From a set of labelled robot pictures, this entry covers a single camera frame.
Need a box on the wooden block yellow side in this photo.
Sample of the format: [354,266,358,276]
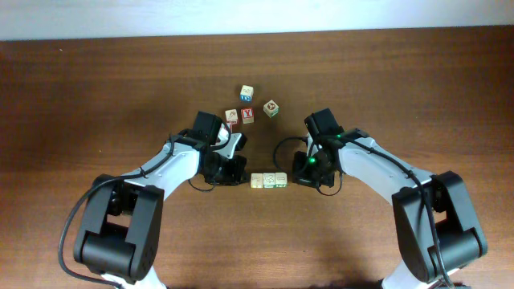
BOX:
[275,173,288,188]

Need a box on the wooden block plain picture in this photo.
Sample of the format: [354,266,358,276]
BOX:
[251,173,263,189]

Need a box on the wooden block green picture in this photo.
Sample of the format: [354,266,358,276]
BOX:
[263,173,276,189]

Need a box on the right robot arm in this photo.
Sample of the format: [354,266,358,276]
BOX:
[292,108,487,288]

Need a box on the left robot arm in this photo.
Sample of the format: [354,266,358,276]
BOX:
[73,112,248,288]

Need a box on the wooden block red flower picture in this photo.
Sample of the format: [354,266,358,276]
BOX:
[225,109,239,124]

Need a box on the wooden block red letter Y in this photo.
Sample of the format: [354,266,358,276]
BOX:
[241,108,255,124]

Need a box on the wooden block brown picture top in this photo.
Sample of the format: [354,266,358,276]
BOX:
[263,100,279,118]

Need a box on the wooden block blue letter D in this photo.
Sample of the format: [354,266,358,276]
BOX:
[239,85,254,102]

